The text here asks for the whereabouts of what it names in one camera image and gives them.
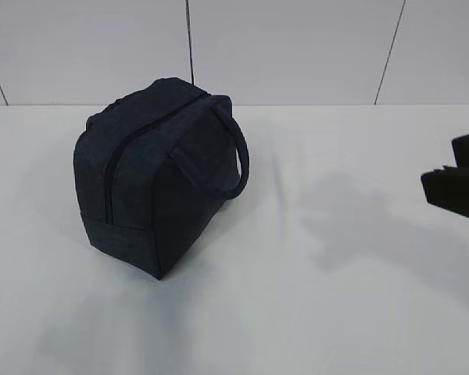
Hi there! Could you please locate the navy blue lunch bag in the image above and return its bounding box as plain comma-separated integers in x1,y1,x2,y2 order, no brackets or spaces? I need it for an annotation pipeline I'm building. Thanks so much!
73,77,249,279

